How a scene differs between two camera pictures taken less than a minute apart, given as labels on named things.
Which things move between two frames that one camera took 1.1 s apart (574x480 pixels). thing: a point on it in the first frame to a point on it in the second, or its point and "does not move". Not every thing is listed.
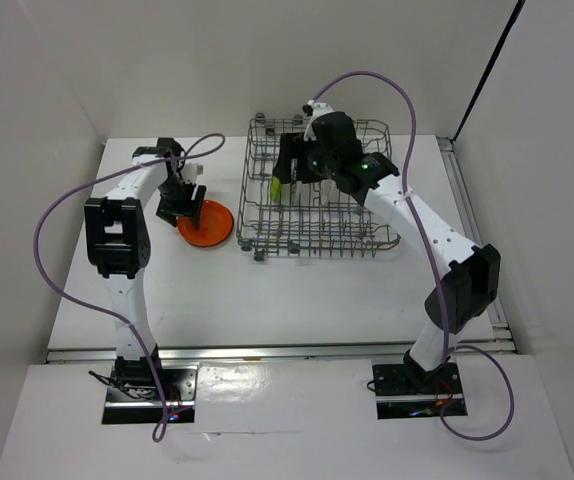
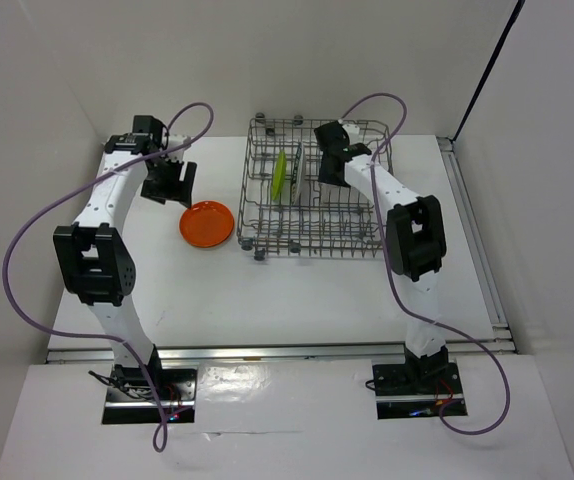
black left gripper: x=183 y=208 to x=177 y=189
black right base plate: x=404 y=394 does not move
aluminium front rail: x=278 y=352 does not move
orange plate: x=216 y=225 does not move
